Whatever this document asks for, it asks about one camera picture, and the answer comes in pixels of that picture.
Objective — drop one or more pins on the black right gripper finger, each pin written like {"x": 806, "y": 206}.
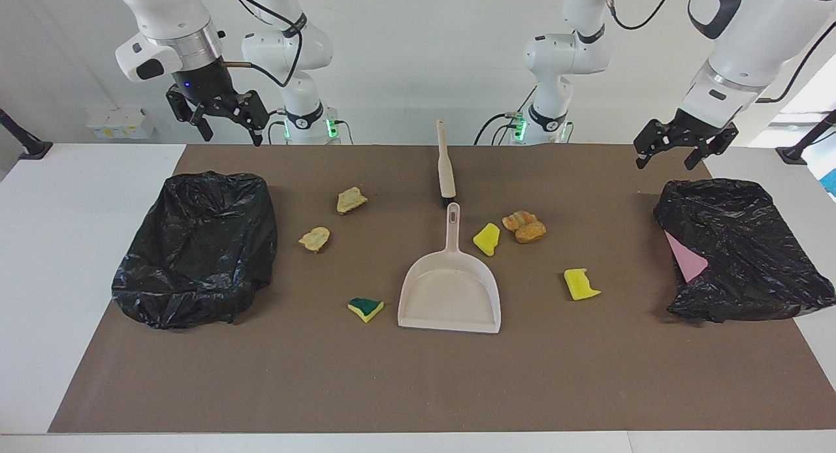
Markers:
{"x": 194, "y": 113}
{"x": 251, "y": 110}

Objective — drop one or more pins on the pink bin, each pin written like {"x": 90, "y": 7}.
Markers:
{"x": 687, "y": 260}

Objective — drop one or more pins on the notched yellow sponge piece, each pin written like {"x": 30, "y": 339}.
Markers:
{"x": 580, "y": 285}

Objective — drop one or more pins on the beige hand brush black bristles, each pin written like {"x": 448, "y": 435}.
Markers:
{"x": 445, "y": 166}

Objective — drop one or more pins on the blocky tan food piece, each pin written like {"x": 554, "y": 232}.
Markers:
{"x": 351, "y": 200}

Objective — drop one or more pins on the white box with yellow label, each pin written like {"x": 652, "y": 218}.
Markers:
{"x": 118, "y": 125}
{"x": 141, "y": 124}
{"x": 98, "y": 128}

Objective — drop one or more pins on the black bag over pink bin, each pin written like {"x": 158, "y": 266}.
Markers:
{"x": 751, "y": 244}

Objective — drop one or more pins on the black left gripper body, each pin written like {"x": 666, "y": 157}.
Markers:
{"x": 702, "y": 130}

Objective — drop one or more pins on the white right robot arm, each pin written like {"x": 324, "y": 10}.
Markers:
{"x": 170, "y": 9}

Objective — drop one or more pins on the brown bread nugget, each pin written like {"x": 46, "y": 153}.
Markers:
{"x": 531, "y": 233}

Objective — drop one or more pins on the orange striped bread piece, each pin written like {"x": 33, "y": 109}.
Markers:
{"x": 518, "y": 219}

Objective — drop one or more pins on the green and yellow sponge piece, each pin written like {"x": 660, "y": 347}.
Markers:
{"x": 366, "y": 308}

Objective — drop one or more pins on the beige plastic dustpan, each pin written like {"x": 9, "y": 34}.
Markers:
{"x": 450, "y": 290}

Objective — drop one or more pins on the irregular yellow sponge piece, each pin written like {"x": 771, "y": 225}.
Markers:
{"x": 486, "y": 239}

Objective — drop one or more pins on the oval ridged tan food piece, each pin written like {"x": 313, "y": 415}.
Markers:
{"x": 315, "y": 239}

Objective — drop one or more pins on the blue object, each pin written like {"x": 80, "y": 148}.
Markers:
{"x": 831, "y": 182}

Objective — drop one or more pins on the brown table mat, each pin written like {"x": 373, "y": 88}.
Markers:
{"x": 588, "y": 374}

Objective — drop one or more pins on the black trash bag bin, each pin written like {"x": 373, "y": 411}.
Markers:
{"x": 196, "y": 250}

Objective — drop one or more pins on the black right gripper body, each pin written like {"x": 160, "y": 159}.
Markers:
{"x": 202, "y": 84}

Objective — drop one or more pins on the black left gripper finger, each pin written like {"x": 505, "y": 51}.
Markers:
{"x": 652, "y": 140}
{"x": 712, "y": 149}

